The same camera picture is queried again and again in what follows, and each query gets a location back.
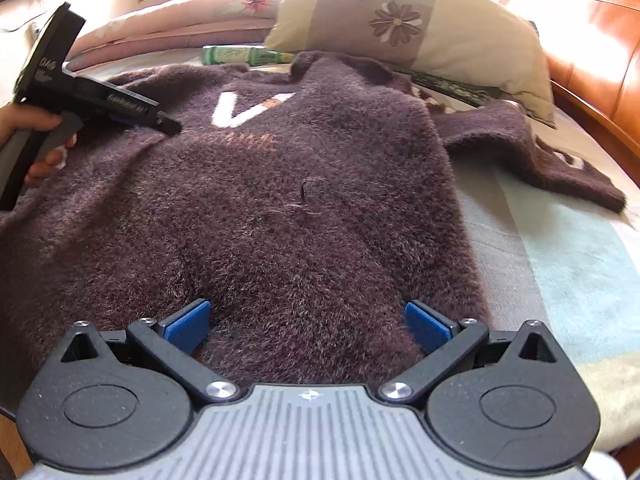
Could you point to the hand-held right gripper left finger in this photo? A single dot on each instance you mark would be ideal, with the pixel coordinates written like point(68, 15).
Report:
point(187, 327)

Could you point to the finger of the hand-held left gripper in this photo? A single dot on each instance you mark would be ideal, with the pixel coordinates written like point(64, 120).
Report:
point(140, 107)

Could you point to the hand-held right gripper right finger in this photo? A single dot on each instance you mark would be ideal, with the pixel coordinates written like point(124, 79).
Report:
point(425, 327)

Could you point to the brown fuzzy sweater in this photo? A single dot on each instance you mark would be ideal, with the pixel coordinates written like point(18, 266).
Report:
point(250, 210)

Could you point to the person's left hand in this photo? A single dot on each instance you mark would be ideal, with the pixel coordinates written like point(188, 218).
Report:
point(30, 117)

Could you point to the folded pink floral quilt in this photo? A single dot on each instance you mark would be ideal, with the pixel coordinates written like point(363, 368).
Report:
point(175, 25)

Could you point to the green glass bottle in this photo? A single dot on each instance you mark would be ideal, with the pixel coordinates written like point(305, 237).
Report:
point(230, 55)

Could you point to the dark patterned flat case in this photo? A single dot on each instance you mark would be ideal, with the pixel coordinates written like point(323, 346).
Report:
point(460, 90)

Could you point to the floral patchwork pillow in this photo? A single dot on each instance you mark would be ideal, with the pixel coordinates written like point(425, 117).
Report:
point(450, 35)

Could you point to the wooden headboard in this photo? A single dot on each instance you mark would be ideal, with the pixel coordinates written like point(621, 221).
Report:
point(600, 60)

